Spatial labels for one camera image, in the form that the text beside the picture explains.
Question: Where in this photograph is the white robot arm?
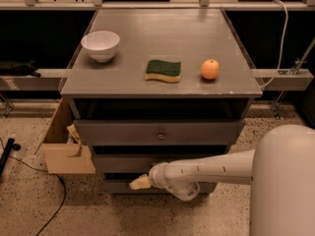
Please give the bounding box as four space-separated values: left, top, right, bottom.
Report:
130 125 315 236

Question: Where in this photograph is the grey top drawer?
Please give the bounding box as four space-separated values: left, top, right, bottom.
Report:
74 120 245 146

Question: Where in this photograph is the grey wooden drawer cabinet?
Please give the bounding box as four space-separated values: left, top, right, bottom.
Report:
59 7 264 155

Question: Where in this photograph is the cardboard box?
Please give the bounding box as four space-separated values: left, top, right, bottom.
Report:
40 99 95 174

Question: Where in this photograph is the green and yellow sponge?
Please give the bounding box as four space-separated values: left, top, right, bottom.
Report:
145 60 181 83

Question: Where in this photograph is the orange fruit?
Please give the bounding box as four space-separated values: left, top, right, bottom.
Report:
201 60 220 80

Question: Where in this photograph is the black bar on floor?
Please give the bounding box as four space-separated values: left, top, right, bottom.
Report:
0 138 21 177

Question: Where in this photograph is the white ceramic bowl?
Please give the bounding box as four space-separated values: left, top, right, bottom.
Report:
81 30 120 63

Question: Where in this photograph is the black floor cable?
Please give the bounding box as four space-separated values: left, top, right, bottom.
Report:
0 136 68 236

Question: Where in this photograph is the black object on left rail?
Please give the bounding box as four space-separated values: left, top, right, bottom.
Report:
0 61 41 78

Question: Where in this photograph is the white hanging cable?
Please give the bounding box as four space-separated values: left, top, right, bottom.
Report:
260 0 290 90

